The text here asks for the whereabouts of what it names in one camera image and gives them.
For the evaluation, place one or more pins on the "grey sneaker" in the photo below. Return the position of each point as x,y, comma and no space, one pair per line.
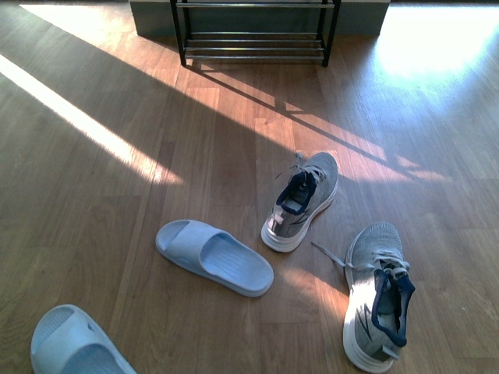
380,289
310,190

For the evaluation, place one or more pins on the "light blue slide sandal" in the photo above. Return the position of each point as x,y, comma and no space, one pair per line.
216,255

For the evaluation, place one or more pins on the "black metal shoe rack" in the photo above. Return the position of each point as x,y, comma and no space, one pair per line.
278,31

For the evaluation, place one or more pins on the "light blue sandal at corner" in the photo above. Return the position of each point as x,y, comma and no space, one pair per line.
68,340

